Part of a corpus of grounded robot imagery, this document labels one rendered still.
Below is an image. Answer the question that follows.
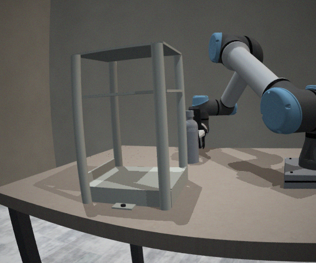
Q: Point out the grey shelving unit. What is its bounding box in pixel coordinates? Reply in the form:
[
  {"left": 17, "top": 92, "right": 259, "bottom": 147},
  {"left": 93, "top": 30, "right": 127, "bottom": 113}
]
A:
[{"left": 70, "top": 41, "right": 188, "bottom": 210}]

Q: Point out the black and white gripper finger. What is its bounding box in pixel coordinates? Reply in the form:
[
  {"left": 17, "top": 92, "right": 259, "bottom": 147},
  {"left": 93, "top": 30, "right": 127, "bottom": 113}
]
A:
[{"left": 198, "top": 129, "right": 207, "bottom": 147}]

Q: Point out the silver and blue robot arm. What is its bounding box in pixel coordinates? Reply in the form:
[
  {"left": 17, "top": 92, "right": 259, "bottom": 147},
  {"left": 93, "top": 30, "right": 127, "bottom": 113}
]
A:
[{"left": 189, "top": 33, "right": 316, "bottom": 170}]

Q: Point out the grey bottle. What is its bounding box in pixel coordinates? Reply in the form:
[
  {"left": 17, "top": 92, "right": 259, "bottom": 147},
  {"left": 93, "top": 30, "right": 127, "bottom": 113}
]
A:
[{"left": 186, "top": 111, "right": 199, "bottom": 164}]

